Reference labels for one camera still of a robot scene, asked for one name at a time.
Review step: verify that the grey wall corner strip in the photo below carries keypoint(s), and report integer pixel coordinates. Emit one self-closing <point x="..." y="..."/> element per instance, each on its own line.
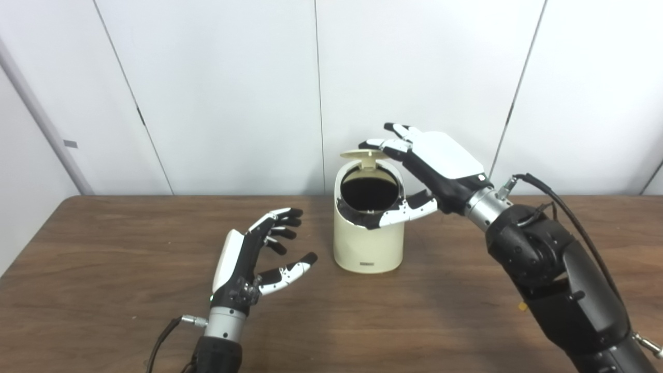
<point x="53" y="141"/>

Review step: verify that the cream-colored bin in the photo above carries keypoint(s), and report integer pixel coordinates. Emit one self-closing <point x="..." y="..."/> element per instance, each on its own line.
<point x="362" y="248"/>

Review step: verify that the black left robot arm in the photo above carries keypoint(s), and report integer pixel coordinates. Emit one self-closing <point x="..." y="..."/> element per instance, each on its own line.
<point x="222" y="326"/>

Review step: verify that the black bin liner bag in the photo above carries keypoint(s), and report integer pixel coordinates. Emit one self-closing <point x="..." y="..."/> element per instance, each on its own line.
<point x="370" y="191"/>

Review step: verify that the black wall panel hinge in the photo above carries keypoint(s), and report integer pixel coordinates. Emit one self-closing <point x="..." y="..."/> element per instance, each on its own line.
<point x="140" y="115"/>

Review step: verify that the small grey wall tag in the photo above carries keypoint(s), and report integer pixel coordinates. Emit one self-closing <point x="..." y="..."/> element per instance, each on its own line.
<point x="70" y="144"/>

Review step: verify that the round cream bin lid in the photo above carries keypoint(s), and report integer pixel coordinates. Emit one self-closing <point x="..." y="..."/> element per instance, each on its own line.
<point x="362" y="154"/>

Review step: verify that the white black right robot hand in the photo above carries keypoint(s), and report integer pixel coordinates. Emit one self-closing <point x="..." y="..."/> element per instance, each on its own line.
<point x="445" y="160"/>

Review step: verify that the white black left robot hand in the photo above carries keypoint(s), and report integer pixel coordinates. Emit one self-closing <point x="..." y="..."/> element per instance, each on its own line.
<point x="235" y="264"/>

